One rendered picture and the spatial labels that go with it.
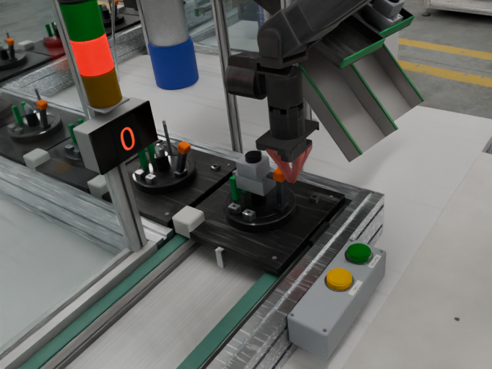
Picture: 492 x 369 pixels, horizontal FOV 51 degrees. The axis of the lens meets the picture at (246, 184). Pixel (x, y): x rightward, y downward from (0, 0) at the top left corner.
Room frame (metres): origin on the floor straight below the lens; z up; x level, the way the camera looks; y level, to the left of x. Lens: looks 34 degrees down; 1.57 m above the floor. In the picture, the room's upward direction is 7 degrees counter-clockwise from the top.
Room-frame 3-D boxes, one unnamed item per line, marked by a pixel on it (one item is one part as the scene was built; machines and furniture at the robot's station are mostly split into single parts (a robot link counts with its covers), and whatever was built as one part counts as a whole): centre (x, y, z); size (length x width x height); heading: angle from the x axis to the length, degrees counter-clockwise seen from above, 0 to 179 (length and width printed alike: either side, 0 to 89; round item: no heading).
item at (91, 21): (0.72, 0.19, 1.38); 0.05 x 0.05 x 0.05
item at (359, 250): (0.64, -0.17, 0.96); 0.04 x 0.04 x 0.02
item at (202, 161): (0.96, 0.17, 1.01); 0.24 x 0.24 x 0.13; 49
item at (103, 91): (0.72, 0.19, 1.28); 0.05 x 0.05 x 0.05
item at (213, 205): (0.79, -0.02, 0.96); 0.24 x 0.24 x 0.02; 49
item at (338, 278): (0.59, -0.13, 0.96); 0.04 x 0.04 x 0.02
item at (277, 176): (0.76, -0.06, 1.04); 0.04 x 0.02 x 0.08; 49
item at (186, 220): (0.78, 0.12, 0.97); 0.05 x 0.05 x 0.04; 49
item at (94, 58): (0.72, 0.19, 1.33); 0.05 x 0.05 x 0.05
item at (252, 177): (0.80, -0.01, 1.06); 0.08 x 0.04 x 0.07; 50
